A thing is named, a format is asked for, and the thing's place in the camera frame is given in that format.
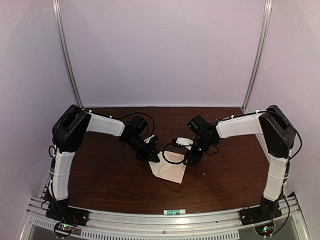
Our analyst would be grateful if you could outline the left black cable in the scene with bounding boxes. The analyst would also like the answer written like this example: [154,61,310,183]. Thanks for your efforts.
[47,112,156,161]

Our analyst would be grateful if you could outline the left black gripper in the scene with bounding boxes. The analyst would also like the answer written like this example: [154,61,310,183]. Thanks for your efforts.
[123,135,160,164]

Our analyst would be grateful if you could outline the aluminium front rail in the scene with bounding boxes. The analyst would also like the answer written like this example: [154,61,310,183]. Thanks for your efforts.
[18,196,310,240]

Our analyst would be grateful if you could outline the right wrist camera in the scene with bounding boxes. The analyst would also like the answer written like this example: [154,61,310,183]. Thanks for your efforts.
[172,137,194,150]

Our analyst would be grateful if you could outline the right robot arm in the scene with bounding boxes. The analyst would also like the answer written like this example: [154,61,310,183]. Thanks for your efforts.
[183,105,297,221]

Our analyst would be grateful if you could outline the green white glue stick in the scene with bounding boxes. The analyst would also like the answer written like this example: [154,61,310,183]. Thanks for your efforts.
[163,209,186,216]

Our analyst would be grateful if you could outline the left aluminium frame post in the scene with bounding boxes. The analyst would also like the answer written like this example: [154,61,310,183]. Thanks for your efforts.
[52,0,83,107]

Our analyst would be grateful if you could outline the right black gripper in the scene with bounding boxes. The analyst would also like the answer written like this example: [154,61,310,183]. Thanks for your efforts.
[183,137,215,166]

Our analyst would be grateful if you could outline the aluminium frame post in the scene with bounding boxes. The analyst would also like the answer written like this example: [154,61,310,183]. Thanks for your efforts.
[52,0,83,107]
[241,0,273,112]

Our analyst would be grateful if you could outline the beige envelope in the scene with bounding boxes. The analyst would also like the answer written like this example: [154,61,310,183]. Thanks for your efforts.
[148,151,186,184]

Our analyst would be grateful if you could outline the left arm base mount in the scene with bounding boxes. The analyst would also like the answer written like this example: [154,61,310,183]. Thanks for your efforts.
[45,198,89,227]

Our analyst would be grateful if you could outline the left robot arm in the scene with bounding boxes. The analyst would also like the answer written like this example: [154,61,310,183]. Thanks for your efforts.
[48,104,160,222]

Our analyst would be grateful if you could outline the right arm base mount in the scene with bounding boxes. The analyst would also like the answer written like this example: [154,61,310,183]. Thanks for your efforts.
[239,198,283,226]

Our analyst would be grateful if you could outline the right aluminium frame post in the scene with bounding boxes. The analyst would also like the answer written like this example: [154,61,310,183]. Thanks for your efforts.
[241,0,273,112]

